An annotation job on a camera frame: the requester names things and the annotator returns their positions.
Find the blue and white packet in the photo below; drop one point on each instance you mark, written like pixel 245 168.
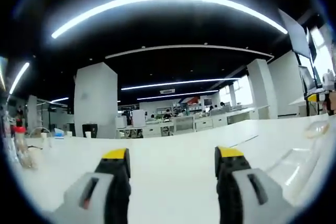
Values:
pixel 59 134

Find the thin ceiling light strip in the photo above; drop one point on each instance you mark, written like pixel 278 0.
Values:
pixel 181 83

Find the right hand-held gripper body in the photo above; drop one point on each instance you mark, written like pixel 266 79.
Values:
pixel 329 79

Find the small desk monitor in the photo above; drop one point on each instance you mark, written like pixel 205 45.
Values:
pixel 307 78

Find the white cabinet box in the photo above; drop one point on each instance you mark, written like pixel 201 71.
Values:
pixel 138 118

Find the row of white office desks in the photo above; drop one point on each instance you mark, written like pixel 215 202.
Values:
pixel 204 123

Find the clear plastic bag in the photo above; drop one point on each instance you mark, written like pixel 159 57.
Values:
pixel 302 166

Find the clear bottle with red cap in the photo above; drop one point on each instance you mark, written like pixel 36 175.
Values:
pixel 22 148

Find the thin clear tube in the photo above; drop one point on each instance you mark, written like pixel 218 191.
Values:
pixel 39 129

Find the black bin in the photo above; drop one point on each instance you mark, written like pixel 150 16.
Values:
pixel 89 130

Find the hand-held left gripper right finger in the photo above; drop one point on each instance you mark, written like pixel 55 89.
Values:
pixel 236 182

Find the short ceiling light strip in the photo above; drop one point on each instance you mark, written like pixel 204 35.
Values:
pixel 19 77

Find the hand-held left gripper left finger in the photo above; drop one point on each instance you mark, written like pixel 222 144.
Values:
pixel 105 182

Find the large wall monitor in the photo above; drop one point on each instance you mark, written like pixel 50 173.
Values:
pixel 295 33

